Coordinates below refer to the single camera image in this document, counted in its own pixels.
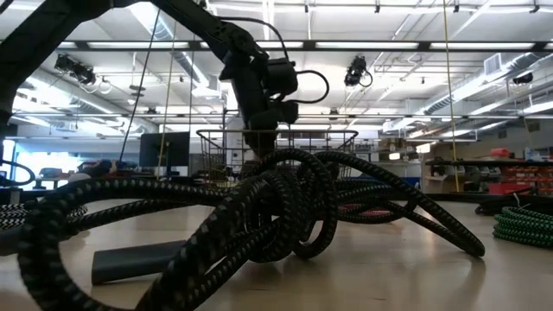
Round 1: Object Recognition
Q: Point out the olive hanging cord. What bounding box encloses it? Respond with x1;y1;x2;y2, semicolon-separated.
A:
157;19;178;179

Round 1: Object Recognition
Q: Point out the black hanging cable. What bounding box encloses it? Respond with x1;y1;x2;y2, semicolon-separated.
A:
118;9;162;162

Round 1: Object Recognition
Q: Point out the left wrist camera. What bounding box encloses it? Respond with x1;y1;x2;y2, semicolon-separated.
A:
264;57;300;99

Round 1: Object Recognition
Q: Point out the black background monitor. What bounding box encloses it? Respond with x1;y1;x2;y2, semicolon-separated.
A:
137;131;191;178

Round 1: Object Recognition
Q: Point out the overhead LED light bar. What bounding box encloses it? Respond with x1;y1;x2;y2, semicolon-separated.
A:
55;39;553;53

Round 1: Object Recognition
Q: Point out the thin black crossbar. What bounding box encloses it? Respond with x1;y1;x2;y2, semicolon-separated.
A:
0;112;553;120

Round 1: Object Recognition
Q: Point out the dark storage shelf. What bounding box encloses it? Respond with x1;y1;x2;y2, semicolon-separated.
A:
425;146;553;196

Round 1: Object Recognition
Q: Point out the black white-flecked braided cable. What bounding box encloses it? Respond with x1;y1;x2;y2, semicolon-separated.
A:
0;148;486;311

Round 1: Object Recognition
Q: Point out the grey braided cable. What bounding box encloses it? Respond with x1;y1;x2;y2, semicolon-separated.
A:
0;202;91;233

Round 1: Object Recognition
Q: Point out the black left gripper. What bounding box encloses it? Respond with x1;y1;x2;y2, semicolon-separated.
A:
232;77;299;159

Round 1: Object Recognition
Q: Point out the red storage bin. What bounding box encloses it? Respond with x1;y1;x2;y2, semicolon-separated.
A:
487;182;537;195

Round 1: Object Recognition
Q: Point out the mauve braided cable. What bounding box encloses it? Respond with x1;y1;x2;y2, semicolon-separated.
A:
338;204;395;219

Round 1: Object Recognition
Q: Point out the black cable loop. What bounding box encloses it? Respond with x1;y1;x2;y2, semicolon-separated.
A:
0;159;36;187

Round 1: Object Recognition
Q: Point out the wire mesh basket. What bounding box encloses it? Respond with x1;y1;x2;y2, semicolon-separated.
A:
196;128;359;187

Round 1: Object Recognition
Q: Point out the green braided cable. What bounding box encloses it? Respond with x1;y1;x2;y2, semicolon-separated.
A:
492;206;553;251

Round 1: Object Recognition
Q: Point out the black ceiling camera with cable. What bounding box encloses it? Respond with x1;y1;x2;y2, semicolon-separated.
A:
344;54;374;89

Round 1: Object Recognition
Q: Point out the black ceiling camera cluster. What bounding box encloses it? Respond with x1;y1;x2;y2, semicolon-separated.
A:
54;54;97;86

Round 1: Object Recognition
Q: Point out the black aluminium table frame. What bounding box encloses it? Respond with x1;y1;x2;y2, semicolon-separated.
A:
0;185;553;211

